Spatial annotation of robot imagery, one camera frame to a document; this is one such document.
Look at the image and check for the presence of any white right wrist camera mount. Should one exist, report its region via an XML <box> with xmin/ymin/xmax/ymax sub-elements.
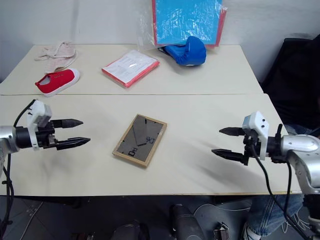
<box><xmin>241</xmin><ymin>111</ymin><xmax>270</xmax><ymax>161</ymax></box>

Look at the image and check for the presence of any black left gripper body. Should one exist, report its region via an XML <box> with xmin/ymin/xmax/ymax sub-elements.
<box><xmin>35</xmin><ymin>119</ymin><xmax>59</xmax><ymax>150</ymax></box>

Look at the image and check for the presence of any person leg in jeans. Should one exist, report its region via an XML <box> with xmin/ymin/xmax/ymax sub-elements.
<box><xmin>246</xmin><ymin>123</ymin><xmax>320</xmax><ymax>237</ymax></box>

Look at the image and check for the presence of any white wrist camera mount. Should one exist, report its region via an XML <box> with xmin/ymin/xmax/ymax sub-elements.
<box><xmin>241</xmin><ymin>111</ymin><xmax>270</xmax><ymax>161</ymax></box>
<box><xmin>26</xmin><ymin>99</ymin><xmax>53</xmax><ymax>152</ymax></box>

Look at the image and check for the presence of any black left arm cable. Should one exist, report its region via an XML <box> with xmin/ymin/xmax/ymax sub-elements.
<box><xmin>0</xmin><ymin>99</ymin><xmax>38</xmax><ymax>240</ymax></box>

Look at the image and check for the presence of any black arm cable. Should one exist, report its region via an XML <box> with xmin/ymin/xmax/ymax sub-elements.
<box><xmin>0</xmin><ymin>99</ymin><xmax>38</xmax><ymax>240</ymax></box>
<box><xmin>251</xmin><ymin>143</ymin><xmax>311</xmax><ymax>237</ymax></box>

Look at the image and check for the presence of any white sneaker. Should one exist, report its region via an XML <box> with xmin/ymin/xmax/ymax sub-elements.
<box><xmin>242</xmin><ymin>221</ymin><xmax>263</xmax><ymax>240</ymax></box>

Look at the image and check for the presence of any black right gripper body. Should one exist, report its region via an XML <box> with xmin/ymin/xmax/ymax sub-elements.
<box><xmin>240</xmin><ymin>129</ymin><xmax>262</xmax><ymax>167</ymax></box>

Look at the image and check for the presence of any red canvas shoe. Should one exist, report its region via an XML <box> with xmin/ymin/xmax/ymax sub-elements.
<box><xmin>34</xmin><ymin>68</ymin><xmax>81</xmax><ymax>98</ymax></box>

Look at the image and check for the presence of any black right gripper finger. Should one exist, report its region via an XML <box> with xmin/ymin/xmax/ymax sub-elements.
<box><xmin>211</xmin><ymin>148</ymin><xmax>245</xmax><ymax>163</ymax></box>
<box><xmin>218</xmin><ymin>126</ymin><xmax>245</xmax><ymax>137</ymax></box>

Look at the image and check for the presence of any black chair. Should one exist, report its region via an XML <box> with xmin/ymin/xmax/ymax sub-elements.
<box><xmin>258</xmin><ymin>33</ymin><xmax>320</xmax><ymax>137</ymax></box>

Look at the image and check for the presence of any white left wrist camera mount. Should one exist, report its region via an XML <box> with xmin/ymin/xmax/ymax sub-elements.
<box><xmin>26</xmin><ymin>99</ymin><xmax>53</xmax><ymax>152</ymax></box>

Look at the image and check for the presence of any wooden picture frame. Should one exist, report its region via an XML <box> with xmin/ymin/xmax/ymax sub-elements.
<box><xmin>111</xmin><ymin>113</ymin><xmax>168</xmax><ymax>169</ymax></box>

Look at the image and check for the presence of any blue boxing glove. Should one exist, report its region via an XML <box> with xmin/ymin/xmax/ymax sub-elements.
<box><xmin>163</xmin><ymin>35</ymin><xmax>208</xmax><ymax>68</ymax></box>

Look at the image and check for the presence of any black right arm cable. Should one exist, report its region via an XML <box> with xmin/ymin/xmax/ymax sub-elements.
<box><xmin>251</xmin><ymin>143</ymin><xmax>311</xmax><ymax>237</ymax></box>

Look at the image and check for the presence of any red folder with papers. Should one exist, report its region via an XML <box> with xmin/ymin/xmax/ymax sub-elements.
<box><xmin>101</xmin><ymin>49</ymin><xmax>161</xmax><ymax>89</ymax></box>

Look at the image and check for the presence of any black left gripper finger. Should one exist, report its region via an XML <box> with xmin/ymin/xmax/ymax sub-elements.
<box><xmin>51</xmin><ymin>119</ymin><xmax>84</xmax><ymax>129</ymax></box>
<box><xmin>55</xmin><ymin>136</ymin><xmax>91</xmax><ymax>151</ymax></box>

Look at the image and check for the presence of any blue red board in plastic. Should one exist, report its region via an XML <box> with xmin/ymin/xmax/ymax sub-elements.
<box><xmin>137</xmin><ymin>0</ymin><xmax>230</xmax><ymax>54</ymax></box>

